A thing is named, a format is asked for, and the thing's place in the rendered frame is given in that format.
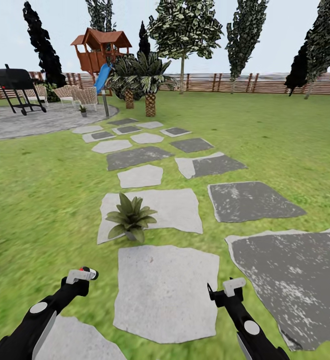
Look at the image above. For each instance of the insectifuge atomizer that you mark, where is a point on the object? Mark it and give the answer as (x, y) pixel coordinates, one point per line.
(96, 274)

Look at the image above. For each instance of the garden chair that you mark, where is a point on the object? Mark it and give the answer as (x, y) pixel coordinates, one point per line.
(67, 93)
(41, 93)
(87, 96)

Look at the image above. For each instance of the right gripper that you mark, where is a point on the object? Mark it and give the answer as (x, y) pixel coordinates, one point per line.
(221, 299)

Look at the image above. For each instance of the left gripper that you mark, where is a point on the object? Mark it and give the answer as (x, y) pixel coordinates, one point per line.
(79, 288)

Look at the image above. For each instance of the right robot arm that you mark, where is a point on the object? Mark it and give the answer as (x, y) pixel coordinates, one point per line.
(252, 340)

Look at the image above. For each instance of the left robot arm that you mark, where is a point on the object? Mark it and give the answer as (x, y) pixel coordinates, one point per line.
(26, 341)

